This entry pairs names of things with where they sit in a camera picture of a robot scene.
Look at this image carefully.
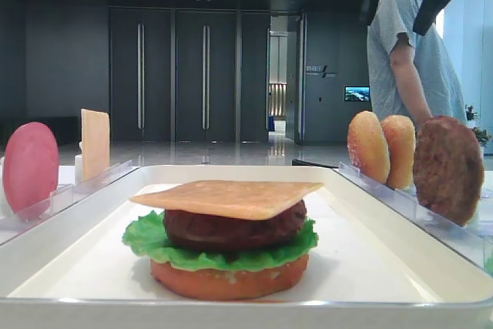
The upright brown meat patty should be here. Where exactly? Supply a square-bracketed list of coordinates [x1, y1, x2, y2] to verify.
[413, 116, 485, 227]

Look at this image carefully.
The lettuce leaf on burger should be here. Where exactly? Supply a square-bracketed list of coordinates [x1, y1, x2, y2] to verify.
[122, 211, 319, 272]

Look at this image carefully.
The left long clear rail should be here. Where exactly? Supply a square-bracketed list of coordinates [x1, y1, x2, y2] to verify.
[1, 160, 135, 244]

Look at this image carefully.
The right long clear rail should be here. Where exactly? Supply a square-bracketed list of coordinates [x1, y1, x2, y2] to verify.
[338, 163, 492, 273]

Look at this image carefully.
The red tomato slice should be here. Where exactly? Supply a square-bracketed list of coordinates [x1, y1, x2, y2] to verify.
[2, 122, 59, 220]

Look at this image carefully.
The bottom bun of burger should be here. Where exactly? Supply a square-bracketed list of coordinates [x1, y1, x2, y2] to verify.
[150, 254, 309, 301]

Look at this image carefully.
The wall display screen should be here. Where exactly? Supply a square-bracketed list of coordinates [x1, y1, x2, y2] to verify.
[344, 86, 371, 102]

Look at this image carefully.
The upright cheese slice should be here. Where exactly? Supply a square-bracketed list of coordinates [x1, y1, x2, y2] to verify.
[80, 109, 110, 181]

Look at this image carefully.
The person in grey shirt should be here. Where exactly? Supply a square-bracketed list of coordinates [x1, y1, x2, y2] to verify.
[367, 0, 467, 127]

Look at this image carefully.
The cheese slice on burger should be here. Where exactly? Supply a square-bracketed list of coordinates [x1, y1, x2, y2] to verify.
[130, 180, 323, 220]

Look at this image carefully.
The sesame bun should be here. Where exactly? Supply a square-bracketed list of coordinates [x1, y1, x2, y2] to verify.
[381, 115, 416, 189]
[347, 111, 391, 183]

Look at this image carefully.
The white rectangular tray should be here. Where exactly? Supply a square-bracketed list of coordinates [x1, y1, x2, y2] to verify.
[1, 166, 492, 328]

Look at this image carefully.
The meat patty on burger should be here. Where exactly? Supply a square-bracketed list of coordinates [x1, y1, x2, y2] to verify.
[163, 200, 307, 253]

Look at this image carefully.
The sesame top bun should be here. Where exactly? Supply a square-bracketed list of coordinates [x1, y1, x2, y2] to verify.
[347, 111, 391, 183]

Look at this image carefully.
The long clear rail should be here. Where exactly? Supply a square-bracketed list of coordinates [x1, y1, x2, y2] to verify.
[338, 163, 492, 273]
[1, 160, 135, 244]

